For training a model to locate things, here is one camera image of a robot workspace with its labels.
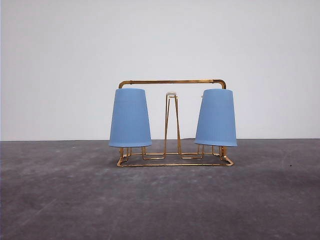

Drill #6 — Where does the gold wire cup rack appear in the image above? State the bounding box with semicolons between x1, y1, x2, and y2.
117;79;234;167

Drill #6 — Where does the blue plastic cup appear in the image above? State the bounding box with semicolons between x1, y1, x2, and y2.
108;88;152;148
194;88;238;147

